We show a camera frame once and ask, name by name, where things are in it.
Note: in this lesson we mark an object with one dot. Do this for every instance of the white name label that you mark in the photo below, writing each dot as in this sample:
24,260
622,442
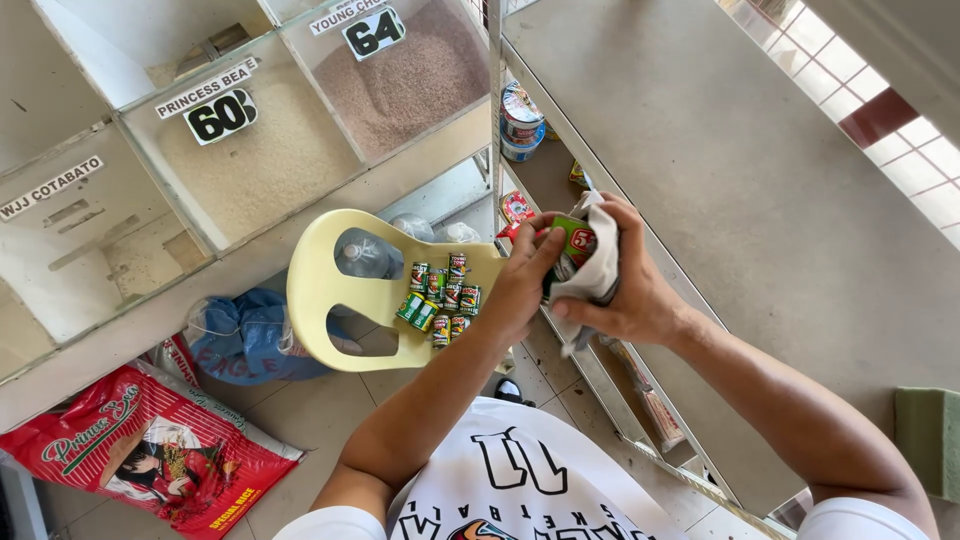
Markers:
49,187
204,88
345,15

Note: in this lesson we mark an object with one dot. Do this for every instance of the yellow plastic chair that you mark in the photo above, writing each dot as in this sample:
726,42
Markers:
315,285

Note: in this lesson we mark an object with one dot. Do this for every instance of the green sponge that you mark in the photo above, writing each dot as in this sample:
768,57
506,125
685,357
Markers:
926,442

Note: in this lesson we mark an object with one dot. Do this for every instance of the person's black sandal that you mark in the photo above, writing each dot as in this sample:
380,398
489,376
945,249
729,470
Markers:
510,390

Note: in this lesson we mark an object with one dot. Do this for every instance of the white and red sack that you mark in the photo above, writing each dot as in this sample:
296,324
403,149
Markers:
176,358

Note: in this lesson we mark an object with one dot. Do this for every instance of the person's right hand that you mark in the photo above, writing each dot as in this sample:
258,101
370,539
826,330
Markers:
641,289

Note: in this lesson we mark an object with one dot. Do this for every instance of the blue tin can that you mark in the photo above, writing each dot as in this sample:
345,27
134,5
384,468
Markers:
519,148

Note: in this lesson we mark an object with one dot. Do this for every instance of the clear plastic bottle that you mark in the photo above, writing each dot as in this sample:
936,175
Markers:
457,234
364,256
412,226

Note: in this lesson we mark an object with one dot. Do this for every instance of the green tin can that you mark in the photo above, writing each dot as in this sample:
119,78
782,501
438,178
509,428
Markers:
576,240

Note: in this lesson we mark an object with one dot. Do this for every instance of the glass rice bin display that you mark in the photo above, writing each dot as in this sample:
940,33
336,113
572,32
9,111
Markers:
262,165

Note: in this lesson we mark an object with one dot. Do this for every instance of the blue woven sack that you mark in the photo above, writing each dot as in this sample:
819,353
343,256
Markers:
244,337

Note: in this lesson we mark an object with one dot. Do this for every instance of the white cleaning cloth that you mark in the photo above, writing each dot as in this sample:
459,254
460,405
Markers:
600,274

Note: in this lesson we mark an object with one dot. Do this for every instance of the black number card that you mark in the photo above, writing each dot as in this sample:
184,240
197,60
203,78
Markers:
221,116
373,32

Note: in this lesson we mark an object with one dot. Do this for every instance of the person's white printed shirt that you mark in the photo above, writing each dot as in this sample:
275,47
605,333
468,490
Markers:
525,487

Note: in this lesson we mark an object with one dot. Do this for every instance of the group of small tin cans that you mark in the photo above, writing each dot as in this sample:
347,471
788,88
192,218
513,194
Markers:
450,296

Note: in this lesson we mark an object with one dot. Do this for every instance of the metal shelf rack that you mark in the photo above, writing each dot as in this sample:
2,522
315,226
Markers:
750,187

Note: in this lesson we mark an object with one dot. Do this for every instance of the yellow snack packet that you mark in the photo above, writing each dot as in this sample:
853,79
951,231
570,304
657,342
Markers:
577,174

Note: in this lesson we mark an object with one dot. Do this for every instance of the red snack packet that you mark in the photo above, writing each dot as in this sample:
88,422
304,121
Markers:
516,206

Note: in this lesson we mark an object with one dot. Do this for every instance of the person's left hand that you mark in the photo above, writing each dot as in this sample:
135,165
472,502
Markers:
514,289

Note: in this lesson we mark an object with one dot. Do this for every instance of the red printed rice sack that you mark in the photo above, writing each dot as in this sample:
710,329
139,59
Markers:
150,450

